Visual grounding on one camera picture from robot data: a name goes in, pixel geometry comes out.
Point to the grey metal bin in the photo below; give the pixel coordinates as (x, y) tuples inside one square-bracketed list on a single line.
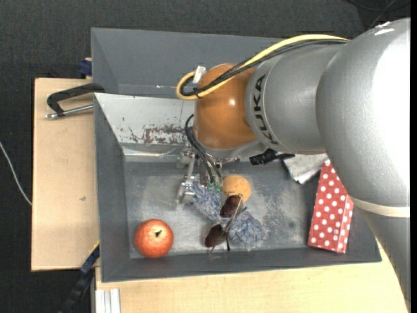
[(150, 191)]

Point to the white grey cloth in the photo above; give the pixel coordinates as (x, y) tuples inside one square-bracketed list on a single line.
[(304, 168)]

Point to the red apple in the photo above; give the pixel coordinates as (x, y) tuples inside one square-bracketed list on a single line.
[(153, 239)]

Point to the blue and white fluffy cloth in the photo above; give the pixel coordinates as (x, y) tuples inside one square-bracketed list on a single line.
[(249, 230)]

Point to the red white-dotted box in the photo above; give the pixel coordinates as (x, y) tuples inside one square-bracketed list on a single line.
[(329, 214)]

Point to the tan ball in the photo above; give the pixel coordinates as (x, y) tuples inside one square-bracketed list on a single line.
[(237, 185)]

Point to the pale wood board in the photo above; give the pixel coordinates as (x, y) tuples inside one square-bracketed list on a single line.
[(65, 174)]

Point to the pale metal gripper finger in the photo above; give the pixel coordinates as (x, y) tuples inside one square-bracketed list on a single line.
[(188, 191), (183, 157)]

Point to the dark brown sunglasses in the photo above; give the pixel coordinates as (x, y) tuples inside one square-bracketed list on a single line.
[(215, 235)]

